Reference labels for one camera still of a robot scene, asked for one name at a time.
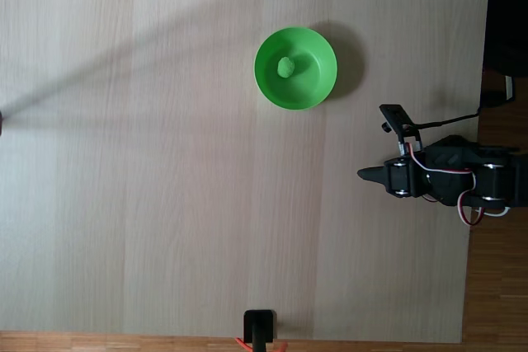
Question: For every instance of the green pompom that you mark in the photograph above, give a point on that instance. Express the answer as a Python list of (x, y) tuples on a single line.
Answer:
[(285, 67)]

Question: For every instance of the green plastic bowl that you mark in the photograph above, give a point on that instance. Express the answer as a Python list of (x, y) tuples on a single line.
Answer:
[(301, 92)]

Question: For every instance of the black box with white strip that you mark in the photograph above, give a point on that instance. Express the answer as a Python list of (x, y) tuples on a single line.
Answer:
[(510, 88)]

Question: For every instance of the black table clamp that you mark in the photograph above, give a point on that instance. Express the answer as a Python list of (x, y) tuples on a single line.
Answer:
[(257, 323)]

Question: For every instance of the dark object at table edge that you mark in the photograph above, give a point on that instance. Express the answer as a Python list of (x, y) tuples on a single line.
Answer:
[(1, 123)]

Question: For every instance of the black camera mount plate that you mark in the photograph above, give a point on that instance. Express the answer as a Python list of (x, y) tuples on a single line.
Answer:
[(395, 115)]

